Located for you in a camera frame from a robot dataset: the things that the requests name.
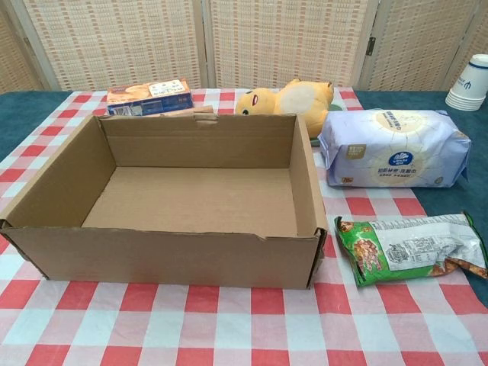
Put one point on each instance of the pale purple tissue pack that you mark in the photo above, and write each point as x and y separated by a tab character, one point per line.
392	148

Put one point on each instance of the green snack bag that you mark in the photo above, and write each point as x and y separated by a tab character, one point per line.
381	251

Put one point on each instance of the open brown cardboard box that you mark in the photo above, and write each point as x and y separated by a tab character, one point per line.
171	259

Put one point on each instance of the orange blue biscuit box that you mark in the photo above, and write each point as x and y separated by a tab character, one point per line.
148	96

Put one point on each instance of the light green plastic scoop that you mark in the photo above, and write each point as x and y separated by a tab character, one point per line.
314	142

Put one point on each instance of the yellow plush toy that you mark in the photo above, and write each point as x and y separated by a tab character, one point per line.
293	100

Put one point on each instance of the red white checkered tablecloth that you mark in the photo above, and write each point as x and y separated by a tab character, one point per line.
228	324

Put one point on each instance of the woven folding screen panel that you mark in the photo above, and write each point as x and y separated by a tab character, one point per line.
15	65
286	42
419	45
114	45

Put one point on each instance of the brass screen hinge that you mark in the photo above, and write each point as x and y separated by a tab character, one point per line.
370	45

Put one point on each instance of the teal table cloth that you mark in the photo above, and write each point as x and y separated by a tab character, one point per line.
450	202

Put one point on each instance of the stack of white paper cups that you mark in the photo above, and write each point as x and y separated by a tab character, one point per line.
470	87

